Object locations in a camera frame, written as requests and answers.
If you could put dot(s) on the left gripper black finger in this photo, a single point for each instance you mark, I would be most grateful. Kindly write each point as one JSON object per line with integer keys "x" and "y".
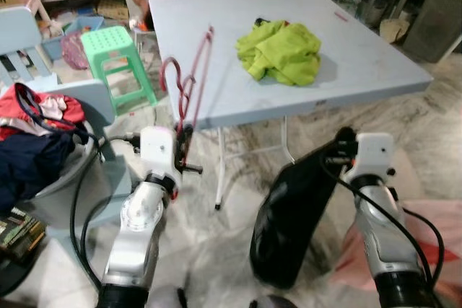
{"x": 185, "y": 137}

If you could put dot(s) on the red clothes hanger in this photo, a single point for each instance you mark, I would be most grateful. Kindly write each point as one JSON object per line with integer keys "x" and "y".
{"x": 190, "y": 95}

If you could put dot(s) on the black garment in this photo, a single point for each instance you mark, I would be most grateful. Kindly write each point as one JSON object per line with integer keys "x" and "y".
{"x": 289, "y": 221}

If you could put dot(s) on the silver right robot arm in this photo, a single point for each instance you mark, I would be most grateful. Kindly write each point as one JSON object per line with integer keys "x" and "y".
{"x": 390, "y": 229}

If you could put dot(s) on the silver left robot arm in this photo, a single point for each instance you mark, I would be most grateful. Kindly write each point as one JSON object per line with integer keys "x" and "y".
{"x": 137, "y": 236}

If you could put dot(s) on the large light blue chair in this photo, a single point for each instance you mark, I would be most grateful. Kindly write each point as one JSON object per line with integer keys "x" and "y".
{"x": 101, "y": 102}

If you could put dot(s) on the lime green cloth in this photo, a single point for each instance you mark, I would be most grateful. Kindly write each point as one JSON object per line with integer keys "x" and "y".
{"x": 281, "y": 52}

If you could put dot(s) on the green plastic stool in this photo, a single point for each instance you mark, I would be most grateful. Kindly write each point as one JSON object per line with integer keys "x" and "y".
{"x": 112, "y": 40}

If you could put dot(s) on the light blue folding table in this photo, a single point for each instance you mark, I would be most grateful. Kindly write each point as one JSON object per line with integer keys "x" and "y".
{"x": 375, "y": 34}

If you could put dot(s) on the beige bag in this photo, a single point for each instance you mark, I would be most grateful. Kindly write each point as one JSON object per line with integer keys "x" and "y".
{"x": 393, "y": 30}

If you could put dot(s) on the purple mesh item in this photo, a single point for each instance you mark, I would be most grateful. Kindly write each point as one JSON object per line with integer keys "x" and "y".
{"x": 73, "y": 50}

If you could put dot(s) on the navy blue cloth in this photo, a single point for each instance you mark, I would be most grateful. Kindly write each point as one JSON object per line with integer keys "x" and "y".
{"x": 36, "y": 167}

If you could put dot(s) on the blue plastic basket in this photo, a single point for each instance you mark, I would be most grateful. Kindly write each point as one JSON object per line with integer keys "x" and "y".
{"x": 86, "y": 25}

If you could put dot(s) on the robot right leg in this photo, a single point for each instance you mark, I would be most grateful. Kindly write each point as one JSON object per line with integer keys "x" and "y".
{"x": 273, "y": 302}

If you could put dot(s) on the dark printed box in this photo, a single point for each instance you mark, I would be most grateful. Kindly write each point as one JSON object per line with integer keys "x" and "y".
{"x": 20, "y": 232}

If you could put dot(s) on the small light blue chair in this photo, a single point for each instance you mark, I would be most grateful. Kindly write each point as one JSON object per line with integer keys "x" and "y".
{"x": 18, "y": 34}

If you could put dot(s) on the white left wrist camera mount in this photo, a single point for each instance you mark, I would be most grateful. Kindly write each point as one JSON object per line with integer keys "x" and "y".
{"x": 157, "y": 153}

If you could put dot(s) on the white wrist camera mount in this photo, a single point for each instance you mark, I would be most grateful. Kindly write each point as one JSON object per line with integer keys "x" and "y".
{"x": 372, "y": 158}
{"x": 157, "y": 153}

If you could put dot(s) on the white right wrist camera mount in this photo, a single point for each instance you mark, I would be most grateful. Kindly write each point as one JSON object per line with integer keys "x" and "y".
{"x": 372, "y": 158}

